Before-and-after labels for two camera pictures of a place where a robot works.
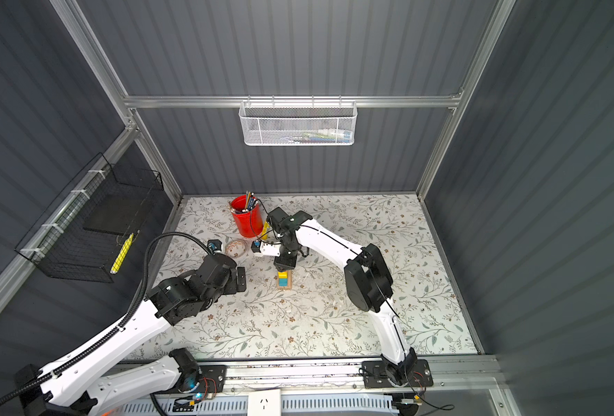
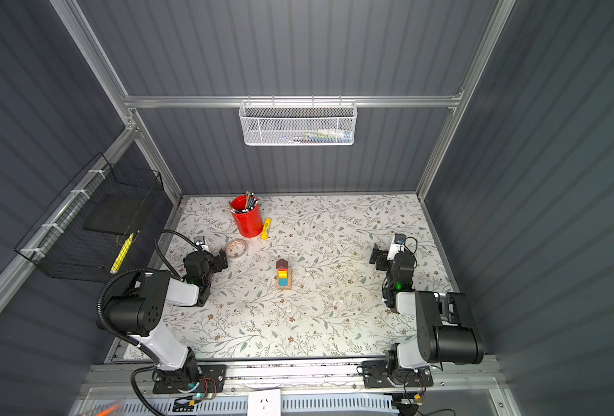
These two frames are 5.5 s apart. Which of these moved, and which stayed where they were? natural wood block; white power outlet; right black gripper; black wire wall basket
Moved: right black gripper
Stayed: natural wood block; black wire wall basket; white power outlet
